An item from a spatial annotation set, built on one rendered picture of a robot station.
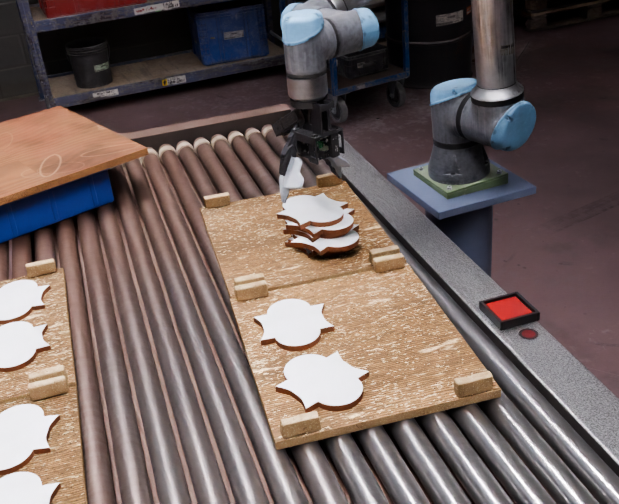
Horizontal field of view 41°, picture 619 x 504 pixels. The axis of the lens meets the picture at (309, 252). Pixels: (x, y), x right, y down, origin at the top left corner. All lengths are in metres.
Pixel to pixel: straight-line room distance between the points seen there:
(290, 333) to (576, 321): 1.87
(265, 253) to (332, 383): 0.47
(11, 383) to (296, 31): 0.77
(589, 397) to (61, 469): 0.78
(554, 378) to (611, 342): 1.71
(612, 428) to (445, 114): 0.95
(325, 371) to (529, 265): 2.23
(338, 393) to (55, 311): 0.61
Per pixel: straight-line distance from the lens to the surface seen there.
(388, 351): 1.35
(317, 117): 1.53
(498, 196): 2.00
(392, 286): 1.52
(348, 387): 1.26
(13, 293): 1.69
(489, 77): 1.85
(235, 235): 1.75
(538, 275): 3.39
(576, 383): 1.34
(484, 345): 1.40
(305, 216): 1.63
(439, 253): 1.66
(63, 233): 1.94
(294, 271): 1.59
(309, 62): 1.50
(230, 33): 5.98
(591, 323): 3.13
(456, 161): 2.00
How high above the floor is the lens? 1.73
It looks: 29 degrees down
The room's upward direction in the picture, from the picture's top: 6 degrees counter-clockwise
